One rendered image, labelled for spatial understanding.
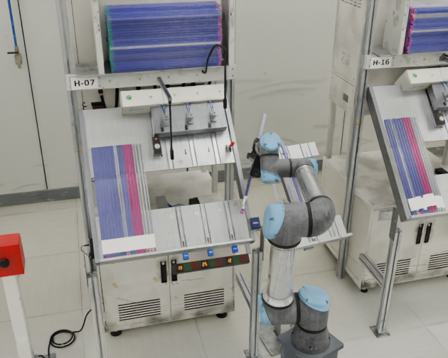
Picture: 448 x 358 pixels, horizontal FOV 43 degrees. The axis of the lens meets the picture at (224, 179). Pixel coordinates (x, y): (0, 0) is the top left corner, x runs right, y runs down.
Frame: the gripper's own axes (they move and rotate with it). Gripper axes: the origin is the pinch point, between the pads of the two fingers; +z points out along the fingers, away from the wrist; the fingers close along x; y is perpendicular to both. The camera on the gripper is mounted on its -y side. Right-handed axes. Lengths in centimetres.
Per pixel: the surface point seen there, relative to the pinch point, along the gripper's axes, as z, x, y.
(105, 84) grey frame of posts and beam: 5, 73, 15
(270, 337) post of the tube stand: 57, -41, -76
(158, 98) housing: 8, 49, 17
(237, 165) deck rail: 10.9, 5.5, -1.8
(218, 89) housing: 10.9, 23.6, 30.6
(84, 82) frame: 3, 81, 13
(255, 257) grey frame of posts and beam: 11.7, -13.9, -40.0
